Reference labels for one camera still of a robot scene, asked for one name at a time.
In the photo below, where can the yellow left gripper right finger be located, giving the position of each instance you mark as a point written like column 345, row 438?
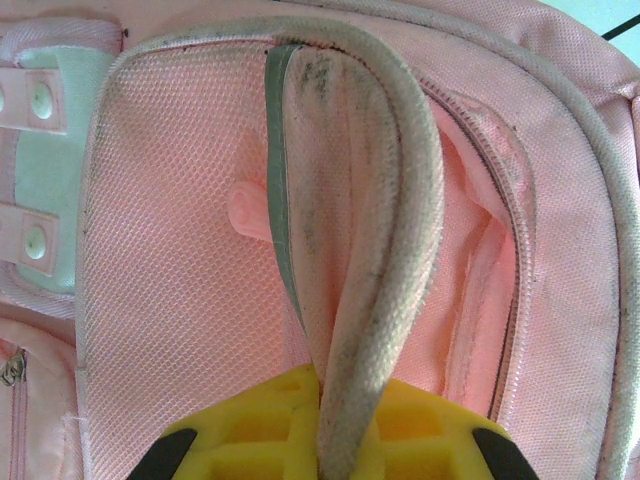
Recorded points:
column 435, row 435

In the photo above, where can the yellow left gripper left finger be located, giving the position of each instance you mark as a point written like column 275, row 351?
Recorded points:
column 250, row 430

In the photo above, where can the pink student backpack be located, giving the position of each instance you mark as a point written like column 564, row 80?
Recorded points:
column 175, row 200

